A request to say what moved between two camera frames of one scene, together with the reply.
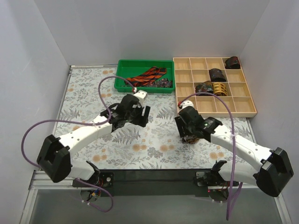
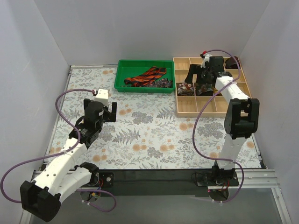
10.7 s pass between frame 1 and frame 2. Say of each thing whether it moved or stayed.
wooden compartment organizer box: stayed
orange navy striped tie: stayed
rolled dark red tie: stayed
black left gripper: moved
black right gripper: moved
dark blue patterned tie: stayed
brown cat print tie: moved
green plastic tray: stayed
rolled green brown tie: stayed
